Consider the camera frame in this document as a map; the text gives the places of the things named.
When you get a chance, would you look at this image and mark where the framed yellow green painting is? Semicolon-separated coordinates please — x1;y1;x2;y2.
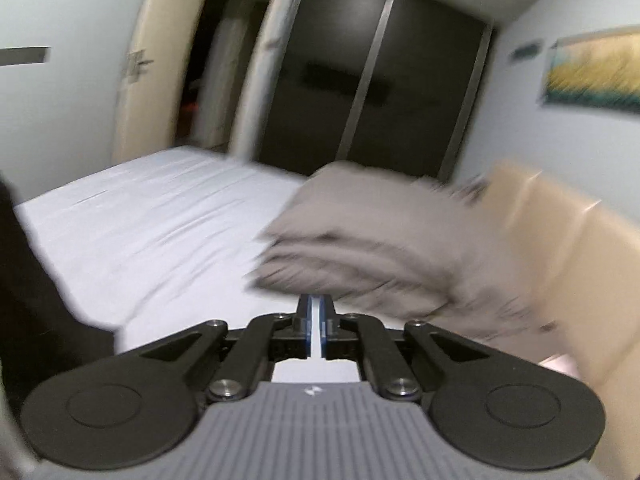
541;26;639;114

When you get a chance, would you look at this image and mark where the white bed sheet mattress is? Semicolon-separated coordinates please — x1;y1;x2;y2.
13;145;402;386

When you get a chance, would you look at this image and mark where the grey wall plate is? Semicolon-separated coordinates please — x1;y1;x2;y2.
0;47;50;67

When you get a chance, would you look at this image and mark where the beige padded headboard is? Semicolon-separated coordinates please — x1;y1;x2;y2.
480;162;639;479

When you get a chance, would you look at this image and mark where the black garment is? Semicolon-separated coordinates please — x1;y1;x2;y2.
0;185;115;415

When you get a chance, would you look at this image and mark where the cream bedroom door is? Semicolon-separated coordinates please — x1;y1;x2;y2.
112;0;205;164

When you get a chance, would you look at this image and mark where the black door handle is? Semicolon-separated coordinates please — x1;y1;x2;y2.
125;49;153;84

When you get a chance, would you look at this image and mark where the dark sliding wardrobe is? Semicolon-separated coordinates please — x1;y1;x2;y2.
257;0;492;182

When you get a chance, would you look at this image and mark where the grey folded duvet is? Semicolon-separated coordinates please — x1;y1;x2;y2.
253;162;560;359

